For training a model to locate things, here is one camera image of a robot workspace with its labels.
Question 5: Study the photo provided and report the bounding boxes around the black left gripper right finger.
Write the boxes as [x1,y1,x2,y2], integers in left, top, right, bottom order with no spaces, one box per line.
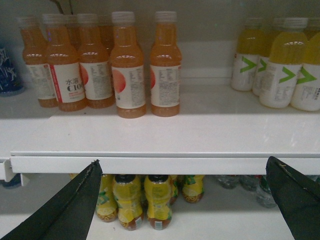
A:
[266,156,320,240]

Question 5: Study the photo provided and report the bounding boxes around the yellow drink bottle green arrow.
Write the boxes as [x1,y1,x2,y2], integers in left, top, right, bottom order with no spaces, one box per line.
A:
[259,17,308,109]

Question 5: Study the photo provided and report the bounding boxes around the orange juice bottle front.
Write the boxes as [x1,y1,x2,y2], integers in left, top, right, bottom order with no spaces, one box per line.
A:
[110,11,147,119]

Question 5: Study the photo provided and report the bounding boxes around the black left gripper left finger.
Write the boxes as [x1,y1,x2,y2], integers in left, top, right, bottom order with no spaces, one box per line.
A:
[2,159,103,240]

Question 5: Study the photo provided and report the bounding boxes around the yellow lemon tea bottle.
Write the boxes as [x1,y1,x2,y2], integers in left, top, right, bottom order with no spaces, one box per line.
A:
[112,174,144,231]

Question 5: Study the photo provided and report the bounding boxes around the orange C100 juice bottle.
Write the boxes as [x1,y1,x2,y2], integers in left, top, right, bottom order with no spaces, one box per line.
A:
[42,13,87,112]

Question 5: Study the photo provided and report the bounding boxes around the orange juice bottle right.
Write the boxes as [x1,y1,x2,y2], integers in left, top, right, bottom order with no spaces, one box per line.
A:
[150,11,182,117]

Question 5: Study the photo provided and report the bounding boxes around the white metal shelf board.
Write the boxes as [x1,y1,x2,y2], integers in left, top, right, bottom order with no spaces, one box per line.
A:
[0,108,320,175]

